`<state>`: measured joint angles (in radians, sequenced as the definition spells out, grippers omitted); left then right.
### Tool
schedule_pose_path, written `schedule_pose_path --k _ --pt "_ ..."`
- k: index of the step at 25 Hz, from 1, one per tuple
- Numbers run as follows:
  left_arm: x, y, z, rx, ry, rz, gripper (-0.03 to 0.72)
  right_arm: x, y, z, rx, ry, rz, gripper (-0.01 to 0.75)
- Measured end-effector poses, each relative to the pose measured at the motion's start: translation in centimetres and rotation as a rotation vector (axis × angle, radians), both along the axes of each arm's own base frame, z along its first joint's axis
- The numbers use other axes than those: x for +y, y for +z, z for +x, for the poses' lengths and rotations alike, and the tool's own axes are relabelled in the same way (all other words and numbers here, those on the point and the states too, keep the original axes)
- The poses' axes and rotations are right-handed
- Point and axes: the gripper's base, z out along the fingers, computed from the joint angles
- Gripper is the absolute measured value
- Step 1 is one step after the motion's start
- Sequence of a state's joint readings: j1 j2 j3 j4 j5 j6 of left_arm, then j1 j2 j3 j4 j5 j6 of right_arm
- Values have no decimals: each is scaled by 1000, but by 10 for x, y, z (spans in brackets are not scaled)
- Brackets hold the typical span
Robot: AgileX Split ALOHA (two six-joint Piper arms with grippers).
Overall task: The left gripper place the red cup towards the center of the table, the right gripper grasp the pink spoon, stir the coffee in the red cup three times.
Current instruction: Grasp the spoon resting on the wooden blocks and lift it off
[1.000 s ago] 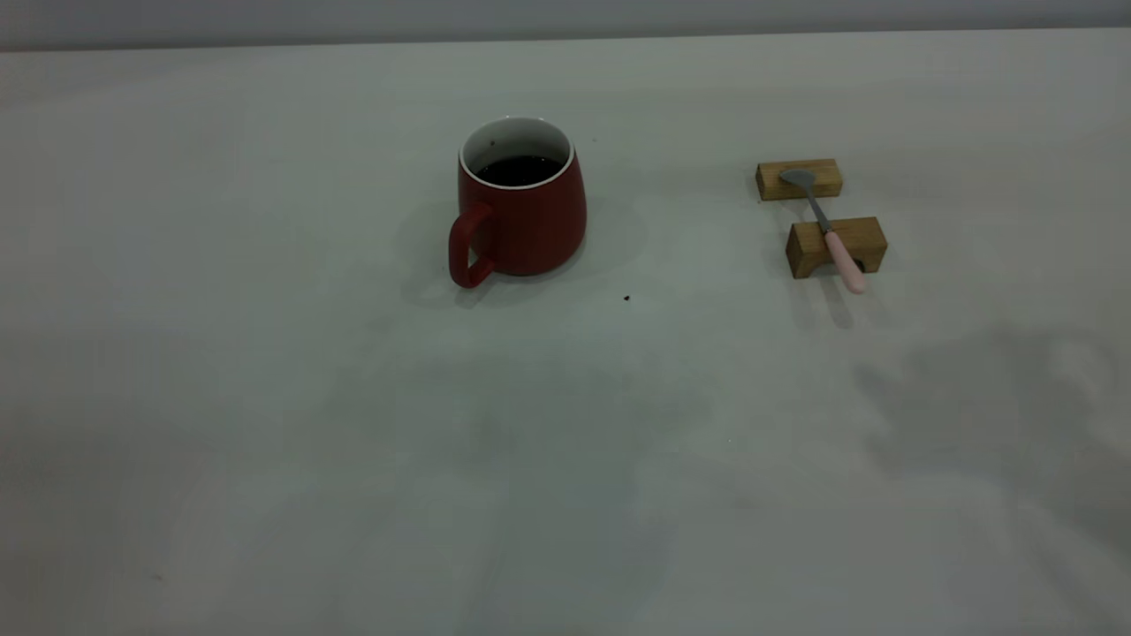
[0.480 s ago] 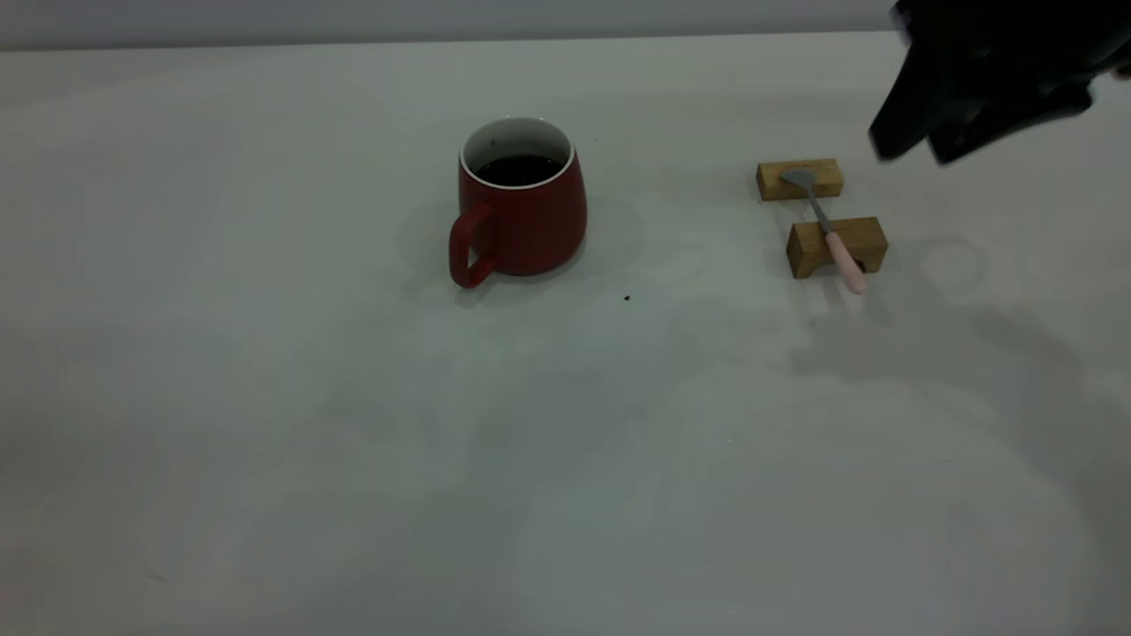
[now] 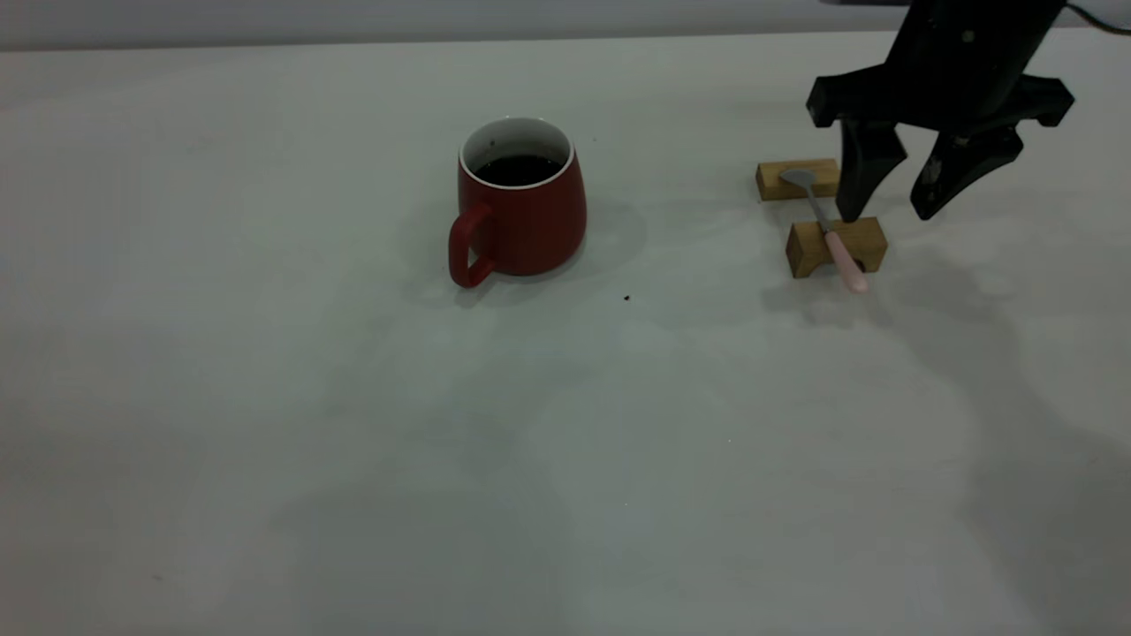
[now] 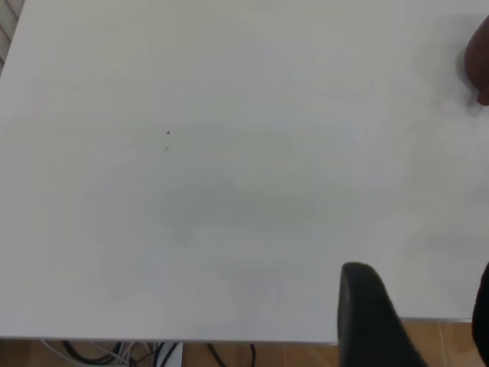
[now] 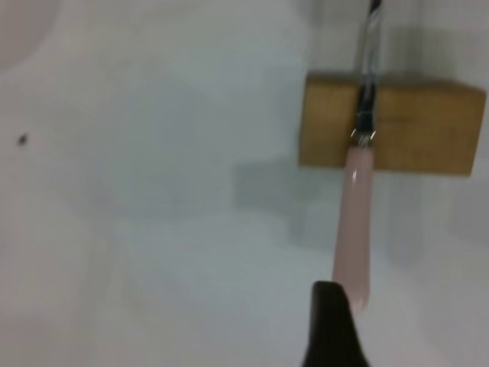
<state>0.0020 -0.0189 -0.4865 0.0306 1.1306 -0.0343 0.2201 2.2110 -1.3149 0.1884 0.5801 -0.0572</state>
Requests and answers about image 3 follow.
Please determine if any pink handled metal spoon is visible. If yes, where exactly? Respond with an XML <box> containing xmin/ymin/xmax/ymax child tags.
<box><xmin>778</xmin><ymin>168</ymin><xmax>870</xmax><ymax>295</ymax></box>

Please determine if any red ceramic mug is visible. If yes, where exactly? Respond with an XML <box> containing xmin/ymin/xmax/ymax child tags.
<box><xmin>448</xmin><ymin>117</ymin><xmax>588</xmax><ymax>290</ymax></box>

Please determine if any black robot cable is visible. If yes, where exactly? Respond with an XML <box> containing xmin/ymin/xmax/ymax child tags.
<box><xmin>1065</xmin><ymin>0</ymin><xmax>1131</xmax><ymax>37</ymax></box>

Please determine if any flat wooden block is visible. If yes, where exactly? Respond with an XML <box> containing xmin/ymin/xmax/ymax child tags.
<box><xmin>755</xmin><ymin>158</ymin><xmax>841</xmax><ymax>202</ymax></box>

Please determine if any arched wooden block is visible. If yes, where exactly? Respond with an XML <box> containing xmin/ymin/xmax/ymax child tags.
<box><xmin>786</xmin><ymin>216</ymin><xmax>889</xmax><ymax>280</ymax></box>

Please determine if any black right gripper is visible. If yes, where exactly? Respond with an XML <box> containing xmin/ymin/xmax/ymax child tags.
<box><xmin>807</xmin><ymin>0</ymin><xmax>1075</xmax><ymax>223</ymax></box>

